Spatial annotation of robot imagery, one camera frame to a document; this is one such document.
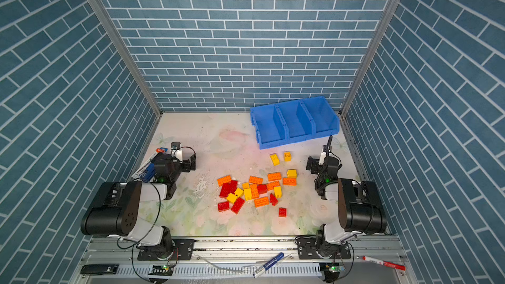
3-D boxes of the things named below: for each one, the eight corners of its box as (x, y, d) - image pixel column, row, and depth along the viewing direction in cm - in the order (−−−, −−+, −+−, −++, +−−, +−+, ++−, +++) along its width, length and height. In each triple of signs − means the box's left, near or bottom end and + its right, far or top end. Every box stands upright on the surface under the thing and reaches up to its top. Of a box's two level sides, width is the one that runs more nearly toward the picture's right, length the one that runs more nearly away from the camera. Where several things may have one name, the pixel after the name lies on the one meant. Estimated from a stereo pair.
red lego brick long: (230, 210, 85) (230, 209, 84) (238, 197, 89) (238, 196, 88) (237, 215, 84) (237, 213, 83) (245, 201, 88) (245, 200, 86)
